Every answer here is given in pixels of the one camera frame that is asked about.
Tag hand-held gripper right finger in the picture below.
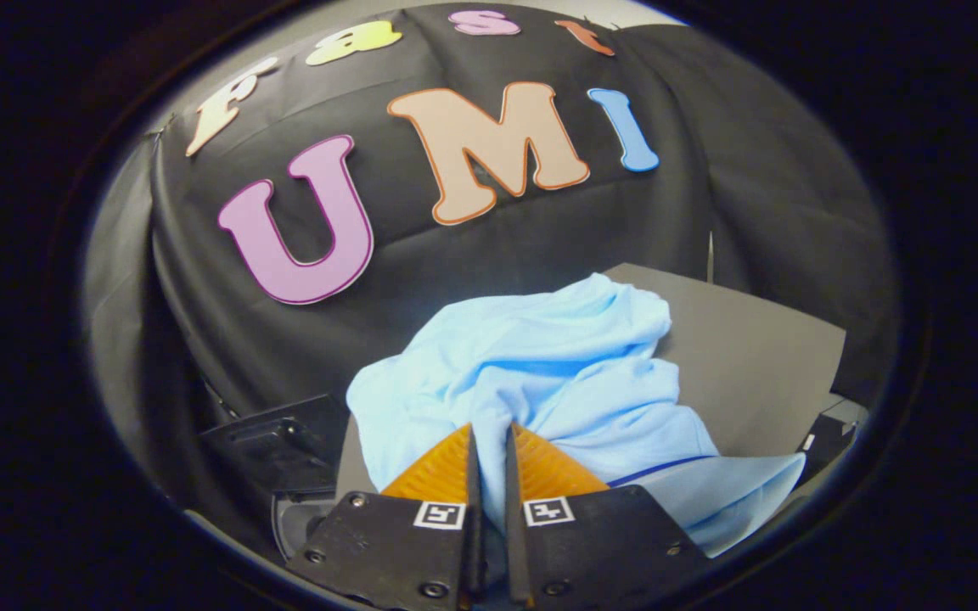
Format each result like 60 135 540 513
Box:
503 423 711 611

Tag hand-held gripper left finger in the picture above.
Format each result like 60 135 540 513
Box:
285 424 483 611

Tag grey washing machine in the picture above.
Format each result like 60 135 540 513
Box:
198 395 350 561

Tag light blue shirt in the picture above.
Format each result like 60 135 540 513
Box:
346 272 807 558

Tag beige cabinet with grey top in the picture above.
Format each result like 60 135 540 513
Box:
334 263 846 510

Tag black box with white label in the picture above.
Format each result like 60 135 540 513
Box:
797 412 862 486

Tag black backdrop cloth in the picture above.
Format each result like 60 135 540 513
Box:
86 4 897 544

